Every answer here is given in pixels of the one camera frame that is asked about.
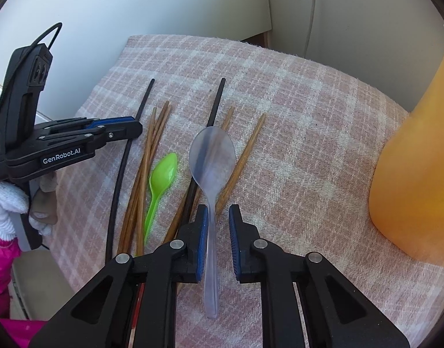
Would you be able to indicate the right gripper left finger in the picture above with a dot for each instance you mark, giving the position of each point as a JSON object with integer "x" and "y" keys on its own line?
{"x": 190, "y": 266}

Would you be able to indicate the pink sleeve forearm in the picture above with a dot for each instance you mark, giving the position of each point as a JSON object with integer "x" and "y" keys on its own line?
{"x": 21, "y": 331}

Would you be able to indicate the yellow plastic container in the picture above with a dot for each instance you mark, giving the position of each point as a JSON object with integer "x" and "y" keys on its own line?
{"x": 406, "y": 200}

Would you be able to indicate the clear plastic spoon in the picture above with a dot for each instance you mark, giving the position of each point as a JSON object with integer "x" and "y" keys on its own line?
{"x": 211, "y": 159}

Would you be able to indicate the left hand white glove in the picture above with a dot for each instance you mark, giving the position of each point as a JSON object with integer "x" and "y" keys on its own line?
{"x": 42, "y": 213}

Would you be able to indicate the black camera box left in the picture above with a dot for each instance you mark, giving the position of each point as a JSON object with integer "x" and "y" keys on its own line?
{"x": 24, "y": 81}

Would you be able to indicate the green plastic spoon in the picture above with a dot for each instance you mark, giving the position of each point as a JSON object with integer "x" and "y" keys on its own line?
{"x": 161, "y": 179}

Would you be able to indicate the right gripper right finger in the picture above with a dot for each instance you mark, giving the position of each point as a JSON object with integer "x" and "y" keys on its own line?
{"x": 246, "y": 265}

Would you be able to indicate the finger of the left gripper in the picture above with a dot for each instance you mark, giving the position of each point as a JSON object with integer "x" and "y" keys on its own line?
{"x": 122, "y": 132}
{"x": 116, "y": 121}

